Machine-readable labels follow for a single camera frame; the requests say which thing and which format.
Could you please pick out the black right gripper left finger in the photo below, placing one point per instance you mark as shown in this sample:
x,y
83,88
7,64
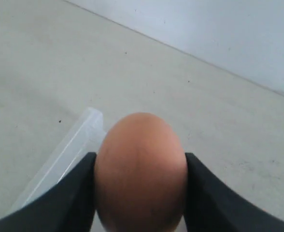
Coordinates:
x,y
67,207

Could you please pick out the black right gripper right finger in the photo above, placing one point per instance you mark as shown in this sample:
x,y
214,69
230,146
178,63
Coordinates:
x,y
211,206

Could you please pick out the brown egg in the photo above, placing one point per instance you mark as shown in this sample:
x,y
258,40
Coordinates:
x,y
140,176

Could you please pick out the clear plastic container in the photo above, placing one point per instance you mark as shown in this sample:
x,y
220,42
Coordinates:
x,y
85,136

